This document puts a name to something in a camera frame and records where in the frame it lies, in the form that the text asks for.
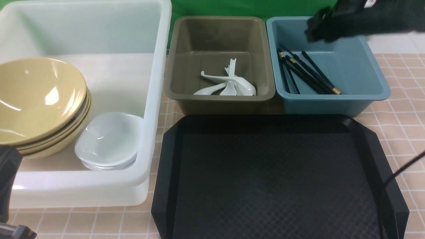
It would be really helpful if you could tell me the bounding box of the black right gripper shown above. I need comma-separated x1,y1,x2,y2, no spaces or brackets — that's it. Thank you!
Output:
304,0,392,43

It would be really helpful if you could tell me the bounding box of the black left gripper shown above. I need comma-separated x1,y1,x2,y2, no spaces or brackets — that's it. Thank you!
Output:
0,145,37,239

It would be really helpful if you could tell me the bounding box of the black chopstick gold band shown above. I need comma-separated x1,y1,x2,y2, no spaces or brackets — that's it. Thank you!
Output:
301,51,341,95
278,45,335,94

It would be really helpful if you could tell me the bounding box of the large yellow noodle bowl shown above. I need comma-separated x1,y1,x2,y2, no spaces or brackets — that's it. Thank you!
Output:
0,58,87,145

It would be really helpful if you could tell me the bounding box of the white square sauce dish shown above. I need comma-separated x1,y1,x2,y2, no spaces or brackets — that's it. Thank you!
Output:
74,112,144,162

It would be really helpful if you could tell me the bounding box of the white ceramic soup spoon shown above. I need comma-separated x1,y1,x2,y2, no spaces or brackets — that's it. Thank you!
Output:
201,71,257,96

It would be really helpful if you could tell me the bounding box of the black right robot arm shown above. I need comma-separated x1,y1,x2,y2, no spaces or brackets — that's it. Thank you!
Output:
305,0,425,42

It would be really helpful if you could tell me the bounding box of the bottom stacked yellow bowl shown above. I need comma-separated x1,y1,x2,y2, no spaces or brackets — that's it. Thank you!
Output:
23,107,91,159

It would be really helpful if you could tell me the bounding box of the stacked yellow bowl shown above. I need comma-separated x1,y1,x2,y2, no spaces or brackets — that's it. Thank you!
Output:
0,90,90,151
23,107,91,159
0,100,91,156

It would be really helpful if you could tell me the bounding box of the middle stacked yellow bowl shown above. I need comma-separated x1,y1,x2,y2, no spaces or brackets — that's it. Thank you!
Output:
0,100,91,156

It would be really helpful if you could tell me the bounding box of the top stacked yellow bowl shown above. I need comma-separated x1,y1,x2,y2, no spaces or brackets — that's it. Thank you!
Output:
0,90,90,151

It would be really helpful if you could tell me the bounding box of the teal blue plastic bin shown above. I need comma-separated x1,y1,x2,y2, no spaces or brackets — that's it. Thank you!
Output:
266,17,390,117

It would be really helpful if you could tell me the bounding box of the top stacked white dish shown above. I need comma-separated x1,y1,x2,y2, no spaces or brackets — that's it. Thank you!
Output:
79,152,138,167

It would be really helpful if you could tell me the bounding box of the stacked white dish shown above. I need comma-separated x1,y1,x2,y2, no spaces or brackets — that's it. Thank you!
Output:
82,160,136,171
79,152,138,167

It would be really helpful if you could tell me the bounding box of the bottom stacked white dish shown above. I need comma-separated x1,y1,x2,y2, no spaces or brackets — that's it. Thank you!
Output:
82,160,136,171

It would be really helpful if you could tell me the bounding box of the olive green plastic bin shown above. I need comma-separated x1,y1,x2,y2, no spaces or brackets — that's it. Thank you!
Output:
164,16,276,115

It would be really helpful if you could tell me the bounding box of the large white plastic tub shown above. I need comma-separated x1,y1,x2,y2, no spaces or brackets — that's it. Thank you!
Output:
1,0,172,209

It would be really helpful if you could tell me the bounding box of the black plastic serving tray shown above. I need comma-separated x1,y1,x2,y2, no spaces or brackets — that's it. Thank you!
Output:
151,115,409,239

